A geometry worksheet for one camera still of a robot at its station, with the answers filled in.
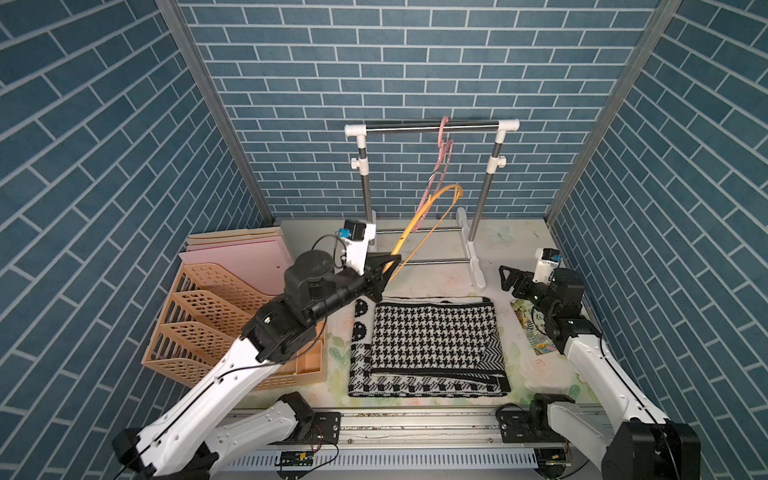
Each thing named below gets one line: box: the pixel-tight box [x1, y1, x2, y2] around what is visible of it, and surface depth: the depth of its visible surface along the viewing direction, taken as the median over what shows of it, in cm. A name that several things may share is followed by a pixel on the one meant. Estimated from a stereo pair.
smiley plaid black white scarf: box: [348, 297, 511, 398], surface depth 80 cm
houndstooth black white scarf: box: [370, 301, 507, 375], surface depth 86 cm
